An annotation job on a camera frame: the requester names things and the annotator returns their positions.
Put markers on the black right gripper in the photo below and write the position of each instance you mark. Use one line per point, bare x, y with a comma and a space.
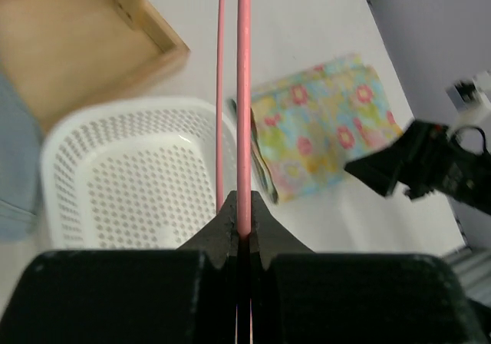
431, 157

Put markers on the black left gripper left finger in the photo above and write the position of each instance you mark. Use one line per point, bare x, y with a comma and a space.
185, 295

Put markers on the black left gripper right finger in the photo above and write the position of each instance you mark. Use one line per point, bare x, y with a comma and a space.
300, 296

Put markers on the floral pastel skirt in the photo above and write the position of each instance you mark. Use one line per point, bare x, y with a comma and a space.
308, 125

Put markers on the pink wire hanger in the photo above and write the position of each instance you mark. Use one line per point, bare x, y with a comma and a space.
243, 167

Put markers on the white perforated plastic basket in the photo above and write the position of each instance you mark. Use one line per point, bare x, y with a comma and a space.
134, 174

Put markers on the light blue denim garment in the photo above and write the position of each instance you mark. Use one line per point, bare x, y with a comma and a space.
20, 154

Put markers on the wooden clothes rack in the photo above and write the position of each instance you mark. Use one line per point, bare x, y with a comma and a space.
64, 55

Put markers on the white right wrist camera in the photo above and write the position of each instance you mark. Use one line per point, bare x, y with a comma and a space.
471, 98

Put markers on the aluminium rail frame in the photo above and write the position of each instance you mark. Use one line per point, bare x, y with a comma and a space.
472, 267

